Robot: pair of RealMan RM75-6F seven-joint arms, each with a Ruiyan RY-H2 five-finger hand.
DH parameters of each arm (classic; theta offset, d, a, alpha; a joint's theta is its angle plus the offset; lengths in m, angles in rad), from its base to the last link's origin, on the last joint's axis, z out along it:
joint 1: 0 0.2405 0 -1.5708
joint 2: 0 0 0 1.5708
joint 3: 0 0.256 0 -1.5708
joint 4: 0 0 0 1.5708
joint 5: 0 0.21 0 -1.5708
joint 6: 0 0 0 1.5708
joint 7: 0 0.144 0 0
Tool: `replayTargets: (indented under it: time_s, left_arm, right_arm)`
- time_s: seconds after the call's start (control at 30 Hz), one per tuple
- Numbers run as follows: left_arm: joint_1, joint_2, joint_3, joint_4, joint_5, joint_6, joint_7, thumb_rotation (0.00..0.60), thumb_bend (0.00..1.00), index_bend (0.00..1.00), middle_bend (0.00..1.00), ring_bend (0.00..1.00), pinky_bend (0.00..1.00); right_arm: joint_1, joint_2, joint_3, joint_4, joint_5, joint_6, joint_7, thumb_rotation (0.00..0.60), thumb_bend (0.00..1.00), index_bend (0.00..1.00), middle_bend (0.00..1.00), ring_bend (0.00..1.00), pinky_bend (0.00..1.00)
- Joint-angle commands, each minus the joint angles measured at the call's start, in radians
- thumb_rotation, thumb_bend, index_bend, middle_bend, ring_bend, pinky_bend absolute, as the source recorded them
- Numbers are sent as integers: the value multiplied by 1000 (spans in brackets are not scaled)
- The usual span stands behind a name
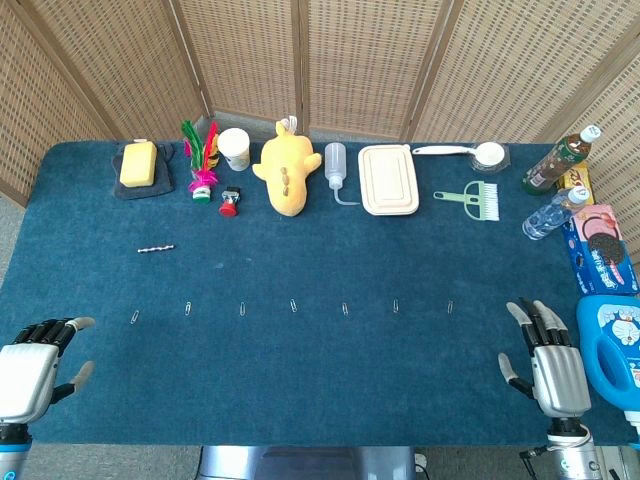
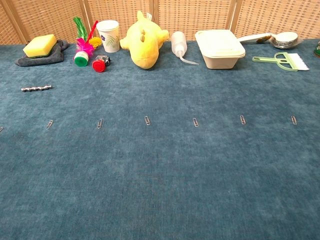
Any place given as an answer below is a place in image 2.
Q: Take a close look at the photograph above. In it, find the teal table cloth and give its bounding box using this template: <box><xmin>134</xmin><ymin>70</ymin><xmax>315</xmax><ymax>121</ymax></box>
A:
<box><xmin>0</xmin><ymin>38</ymin><xmax>320</xmax><ymax>240</ymax></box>

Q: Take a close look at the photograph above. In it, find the yellow plush toy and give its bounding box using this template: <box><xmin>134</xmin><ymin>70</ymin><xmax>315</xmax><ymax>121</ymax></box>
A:
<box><xmin>119</xmin><ymin>10</ymin><xmax>170</xmax><ymax>70</ymax></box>

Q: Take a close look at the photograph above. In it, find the clear squeeze wash bottle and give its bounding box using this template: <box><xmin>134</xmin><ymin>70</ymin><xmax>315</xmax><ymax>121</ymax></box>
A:
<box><xmin>170</xmin><ymin>31</ymin><xmax>200</xmax><ymax>66</ymax></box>

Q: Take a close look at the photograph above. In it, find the red emergency stop button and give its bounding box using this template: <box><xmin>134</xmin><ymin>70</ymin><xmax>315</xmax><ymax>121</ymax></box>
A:
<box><xmin>91</xmin><ymin>55</ymin><xmax>111</xmax><ymax>74</ymax></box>

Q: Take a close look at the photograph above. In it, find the beige lidded lunch box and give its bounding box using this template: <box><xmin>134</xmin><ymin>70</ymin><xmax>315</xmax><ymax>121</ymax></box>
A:
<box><xmin>194</xmin><ymin>29</ymin><xmax>247</xmax><ymax>70</ymax></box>

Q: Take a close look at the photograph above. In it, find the floral paper cup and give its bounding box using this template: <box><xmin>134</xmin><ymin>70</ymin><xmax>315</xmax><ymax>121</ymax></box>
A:
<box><xmin>96</xmin><ymin>20</ymin><xmax>121</xmax><ymax>53</ymax></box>

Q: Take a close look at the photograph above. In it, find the colourful feather shuttlecock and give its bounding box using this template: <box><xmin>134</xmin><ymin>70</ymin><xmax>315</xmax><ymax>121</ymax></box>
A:
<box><xmin>72</xmin><ymin>16</ymin><xmax>103</xmax><ymax>68</ymax></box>

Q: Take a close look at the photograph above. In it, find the woven rattan folding screen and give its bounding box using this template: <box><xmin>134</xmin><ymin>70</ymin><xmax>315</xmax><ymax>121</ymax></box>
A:
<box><xmin>0</xmin><ymin>0</ymin><xmax>320</xmax><ymax>46</ymax></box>

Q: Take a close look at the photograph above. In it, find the grey folded cloth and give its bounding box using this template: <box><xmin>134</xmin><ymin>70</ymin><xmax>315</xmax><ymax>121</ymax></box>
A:
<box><xmin>14</xmin><ymin>39</ymin><xmax>71</xmax><ymax>68</ymax></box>

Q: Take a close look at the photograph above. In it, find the white plastic ladle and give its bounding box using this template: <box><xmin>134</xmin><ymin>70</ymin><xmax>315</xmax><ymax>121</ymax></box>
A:
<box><xmin>236</xmin><ymin>32</ymin><xmax>298</xmax><ymax>44</ymax></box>

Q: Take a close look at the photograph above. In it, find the yellow sponge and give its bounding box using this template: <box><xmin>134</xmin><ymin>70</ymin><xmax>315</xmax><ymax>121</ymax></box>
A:
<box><xmin>22</xmin><ymin>33</ymin><xmax>58</xmax><ymax>59</ymax></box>

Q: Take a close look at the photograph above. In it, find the clear glass dish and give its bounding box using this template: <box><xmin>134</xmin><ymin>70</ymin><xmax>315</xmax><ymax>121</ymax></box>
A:
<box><xmin>269</xmin><ymin>31</ymin><xmax>300</xmax><ymax>49</ymax></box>

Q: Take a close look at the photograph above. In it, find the green handled white brush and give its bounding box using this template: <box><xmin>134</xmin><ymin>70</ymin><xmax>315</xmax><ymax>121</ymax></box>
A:
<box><xmin>251</xmin><ymin>51</ymin><xmax>310</xmax><ymax>72</ymax></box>

